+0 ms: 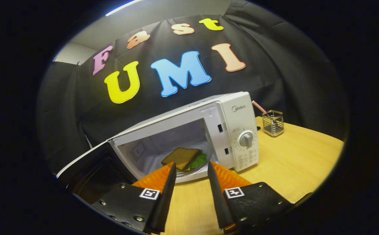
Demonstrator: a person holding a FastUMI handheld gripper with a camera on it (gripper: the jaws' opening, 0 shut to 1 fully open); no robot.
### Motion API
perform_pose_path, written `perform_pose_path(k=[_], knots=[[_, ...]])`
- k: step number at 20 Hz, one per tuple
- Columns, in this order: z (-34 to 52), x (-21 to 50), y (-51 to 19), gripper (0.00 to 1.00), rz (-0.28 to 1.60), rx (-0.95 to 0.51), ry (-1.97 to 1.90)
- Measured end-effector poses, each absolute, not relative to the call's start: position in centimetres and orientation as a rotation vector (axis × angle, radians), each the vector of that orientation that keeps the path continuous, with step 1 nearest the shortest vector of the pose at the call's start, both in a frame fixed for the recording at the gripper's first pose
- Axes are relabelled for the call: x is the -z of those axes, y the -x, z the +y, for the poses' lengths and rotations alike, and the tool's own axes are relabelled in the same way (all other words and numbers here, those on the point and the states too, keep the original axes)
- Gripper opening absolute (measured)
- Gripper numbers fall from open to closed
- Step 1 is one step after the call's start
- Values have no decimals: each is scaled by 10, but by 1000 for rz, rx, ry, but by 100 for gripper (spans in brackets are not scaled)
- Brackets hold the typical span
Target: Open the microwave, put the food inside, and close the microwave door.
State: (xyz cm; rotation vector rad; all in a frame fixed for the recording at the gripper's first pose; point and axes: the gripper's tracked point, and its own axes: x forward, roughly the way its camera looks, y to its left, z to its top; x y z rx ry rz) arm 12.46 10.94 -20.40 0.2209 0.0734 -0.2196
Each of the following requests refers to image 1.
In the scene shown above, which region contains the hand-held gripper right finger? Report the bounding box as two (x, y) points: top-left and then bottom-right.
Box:
(207, 161), (294, 233)

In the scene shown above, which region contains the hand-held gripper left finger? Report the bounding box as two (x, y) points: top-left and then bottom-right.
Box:
(91, 162), (177, 234)

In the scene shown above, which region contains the brown bread lettuce sandwich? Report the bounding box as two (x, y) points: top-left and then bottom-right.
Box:
(161, 148), (208, 172)

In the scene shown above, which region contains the white microwave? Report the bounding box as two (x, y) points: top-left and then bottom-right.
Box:
(56, 91), (260, 204)

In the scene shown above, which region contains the pink striped straw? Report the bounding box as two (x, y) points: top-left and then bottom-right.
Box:
(252, 100), (267, 114)

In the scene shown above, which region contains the metal wire mesh holder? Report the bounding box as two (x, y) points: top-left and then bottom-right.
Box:
(262, 110), (284, 137)

